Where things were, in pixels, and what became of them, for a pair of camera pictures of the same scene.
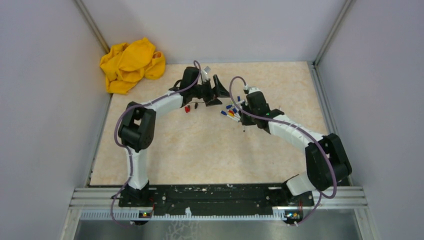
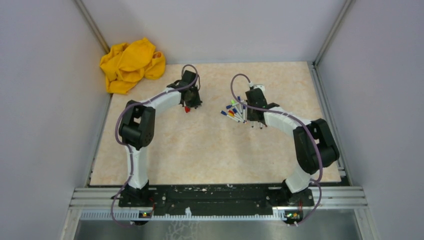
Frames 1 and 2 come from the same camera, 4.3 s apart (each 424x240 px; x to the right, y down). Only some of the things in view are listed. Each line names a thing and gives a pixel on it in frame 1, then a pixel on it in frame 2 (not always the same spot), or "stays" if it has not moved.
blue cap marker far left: (222, 112) stays
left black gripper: (220, 91) to (197, 102)
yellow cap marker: (232, 115) stays
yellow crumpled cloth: (125, 65) stays
